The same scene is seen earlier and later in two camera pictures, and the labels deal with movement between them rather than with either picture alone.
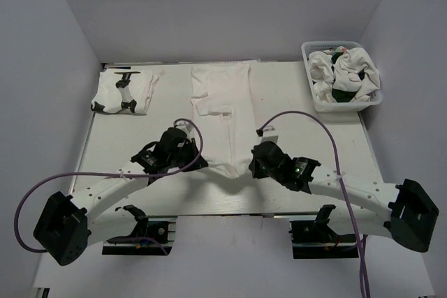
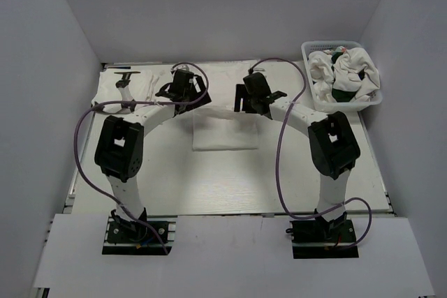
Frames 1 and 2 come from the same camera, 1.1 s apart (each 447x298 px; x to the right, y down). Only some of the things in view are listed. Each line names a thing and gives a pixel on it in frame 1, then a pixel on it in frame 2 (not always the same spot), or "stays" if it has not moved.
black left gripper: x=192 y=146 to x=198 y=101
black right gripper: x=256 y=172 to x=241 y=93
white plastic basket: x=309 y=47 stays
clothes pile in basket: x=343 y=75 stays
